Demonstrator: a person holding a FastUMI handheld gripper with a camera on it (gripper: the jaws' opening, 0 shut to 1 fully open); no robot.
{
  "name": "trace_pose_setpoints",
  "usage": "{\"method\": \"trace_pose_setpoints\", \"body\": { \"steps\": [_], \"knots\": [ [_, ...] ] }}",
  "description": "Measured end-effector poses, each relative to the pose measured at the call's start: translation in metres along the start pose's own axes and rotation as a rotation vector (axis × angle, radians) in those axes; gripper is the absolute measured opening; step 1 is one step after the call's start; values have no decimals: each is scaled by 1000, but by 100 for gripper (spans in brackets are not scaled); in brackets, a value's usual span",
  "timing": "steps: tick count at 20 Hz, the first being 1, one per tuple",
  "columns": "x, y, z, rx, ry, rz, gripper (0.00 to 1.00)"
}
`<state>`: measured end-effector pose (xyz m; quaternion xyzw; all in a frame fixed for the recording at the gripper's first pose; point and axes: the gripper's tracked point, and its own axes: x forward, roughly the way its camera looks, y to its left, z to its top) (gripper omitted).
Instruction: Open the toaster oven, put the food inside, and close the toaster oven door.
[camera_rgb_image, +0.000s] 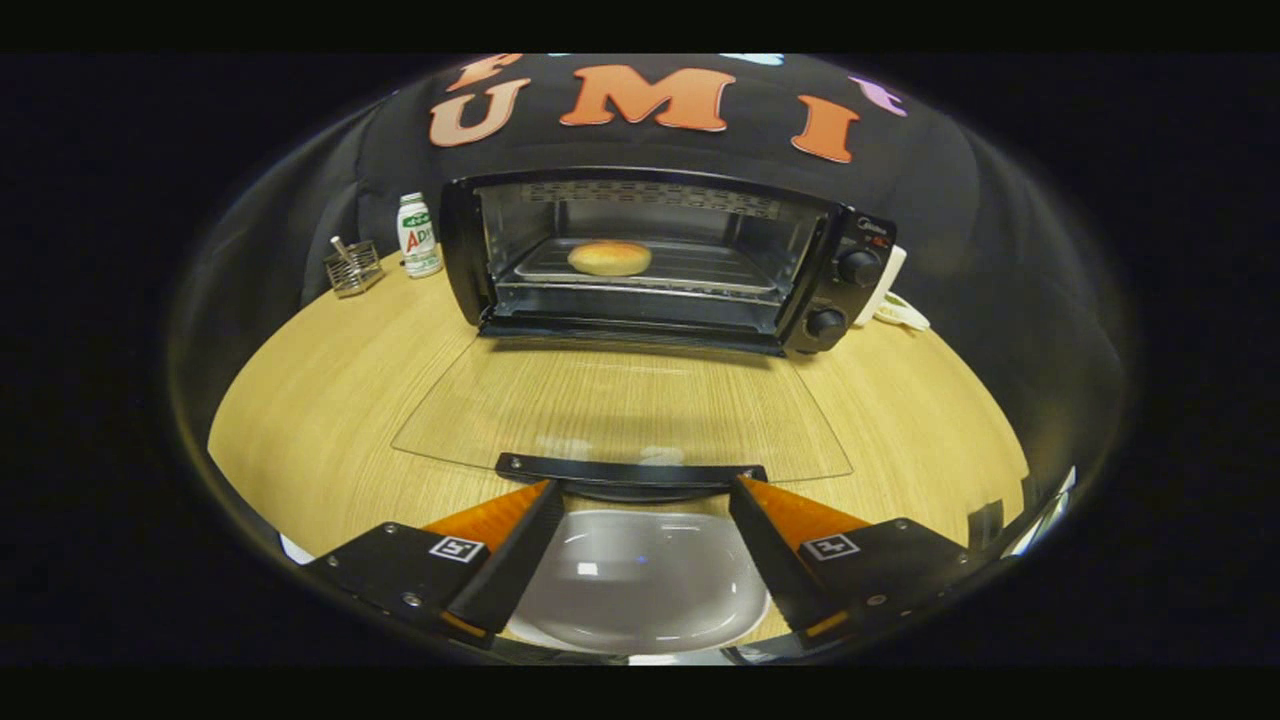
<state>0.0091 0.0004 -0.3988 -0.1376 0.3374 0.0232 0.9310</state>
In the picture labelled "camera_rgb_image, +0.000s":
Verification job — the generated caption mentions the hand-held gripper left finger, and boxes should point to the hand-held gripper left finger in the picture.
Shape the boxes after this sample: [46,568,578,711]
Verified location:
[300,480,567,651]

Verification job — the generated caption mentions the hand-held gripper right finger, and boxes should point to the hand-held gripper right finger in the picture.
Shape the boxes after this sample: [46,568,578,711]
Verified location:
[728,476,989,651]

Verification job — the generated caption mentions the black toaster oven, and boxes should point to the black toaster oven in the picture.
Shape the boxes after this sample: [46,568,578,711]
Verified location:
[392,167,898,503]

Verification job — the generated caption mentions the sugared ring donut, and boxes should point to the sugared ring donut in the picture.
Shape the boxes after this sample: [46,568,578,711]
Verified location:
[567,240,653,278]

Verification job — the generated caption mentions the white bread toaster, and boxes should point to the white bread toaster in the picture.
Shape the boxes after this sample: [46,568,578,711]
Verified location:
[855,245,909,327]

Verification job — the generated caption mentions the white ceramic plate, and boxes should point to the white ceramic plate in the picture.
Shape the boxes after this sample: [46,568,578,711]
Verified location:
[505,510,771,657]

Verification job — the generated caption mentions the small white dish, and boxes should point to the small white dish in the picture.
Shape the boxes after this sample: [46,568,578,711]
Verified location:
[875,292,931,333]

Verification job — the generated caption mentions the white bottle green label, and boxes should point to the white bottle green label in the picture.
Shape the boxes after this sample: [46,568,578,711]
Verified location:
[397,193,444,279]

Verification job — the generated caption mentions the wire mesh holder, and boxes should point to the wire mesh holder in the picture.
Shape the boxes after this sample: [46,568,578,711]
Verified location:
[324,236,385,299]

